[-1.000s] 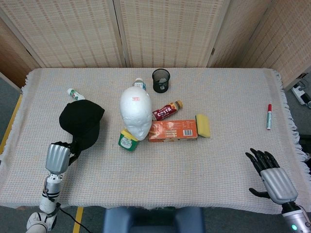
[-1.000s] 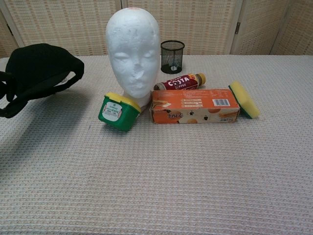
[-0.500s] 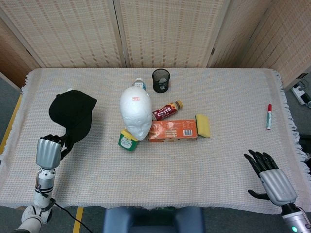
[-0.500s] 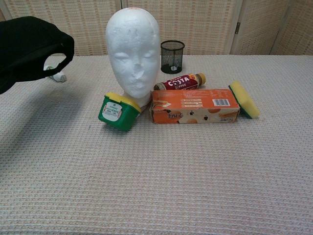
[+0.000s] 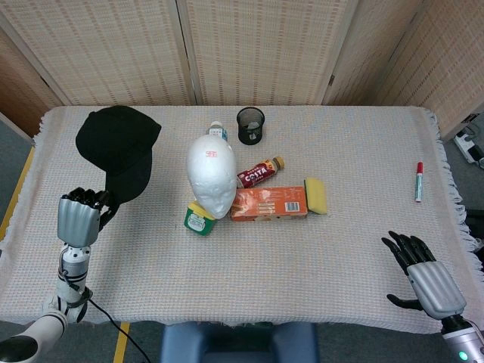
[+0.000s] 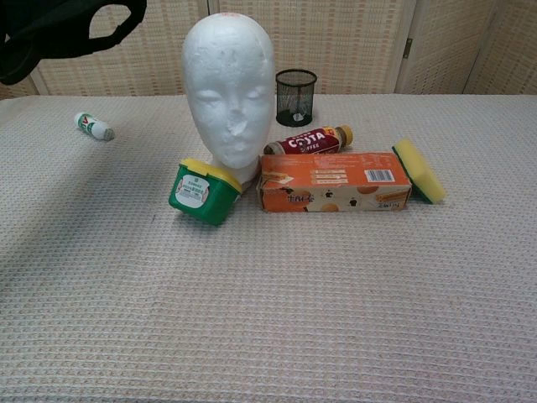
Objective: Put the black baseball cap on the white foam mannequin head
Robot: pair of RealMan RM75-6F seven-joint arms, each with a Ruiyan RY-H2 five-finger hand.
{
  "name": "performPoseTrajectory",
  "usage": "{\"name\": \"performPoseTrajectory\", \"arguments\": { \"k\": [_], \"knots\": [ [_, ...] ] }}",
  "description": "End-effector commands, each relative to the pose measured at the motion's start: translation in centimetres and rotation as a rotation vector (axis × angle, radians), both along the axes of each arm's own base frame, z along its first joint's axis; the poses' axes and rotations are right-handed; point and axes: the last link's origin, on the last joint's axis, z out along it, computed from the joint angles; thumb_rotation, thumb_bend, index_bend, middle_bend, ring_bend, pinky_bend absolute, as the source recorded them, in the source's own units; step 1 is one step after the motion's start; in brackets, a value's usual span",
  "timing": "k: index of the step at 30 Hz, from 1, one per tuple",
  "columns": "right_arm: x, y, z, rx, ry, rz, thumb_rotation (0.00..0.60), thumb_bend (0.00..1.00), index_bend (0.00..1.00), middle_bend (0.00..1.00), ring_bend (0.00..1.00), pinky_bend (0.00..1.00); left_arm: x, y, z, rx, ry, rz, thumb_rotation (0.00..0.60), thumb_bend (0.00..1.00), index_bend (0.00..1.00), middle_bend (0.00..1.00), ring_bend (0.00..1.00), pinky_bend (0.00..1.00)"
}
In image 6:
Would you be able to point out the black baseball cap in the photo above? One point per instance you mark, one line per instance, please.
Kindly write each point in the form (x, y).
(54, 29)

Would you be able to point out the white foam mannequin head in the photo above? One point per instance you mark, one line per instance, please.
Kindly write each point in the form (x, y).
(228, 84)

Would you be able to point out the green tub with yellow lid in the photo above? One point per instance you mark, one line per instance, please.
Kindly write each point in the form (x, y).
(201, 195)

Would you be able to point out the orange biscuit box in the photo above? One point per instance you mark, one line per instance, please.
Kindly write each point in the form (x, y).
(335, 180)

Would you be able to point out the Costa coffee bottle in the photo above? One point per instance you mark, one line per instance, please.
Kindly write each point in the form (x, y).
(310, 142)

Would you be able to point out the beige waffle tablecloth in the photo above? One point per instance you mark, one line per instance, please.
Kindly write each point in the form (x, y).
(268, 302)

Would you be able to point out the black mesh pen holder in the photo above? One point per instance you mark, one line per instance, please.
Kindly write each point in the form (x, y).
(295, 98)

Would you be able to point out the yellow and green sponge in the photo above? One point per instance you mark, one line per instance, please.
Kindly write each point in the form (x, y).
(421, 170)

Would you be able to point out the woven folding screen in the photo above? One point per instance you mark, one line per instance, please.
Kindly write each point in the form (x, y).
(356, 46)

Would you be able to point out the small white green bottle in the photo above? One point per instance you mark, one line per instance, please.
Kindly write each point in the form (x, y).
(93, 126)

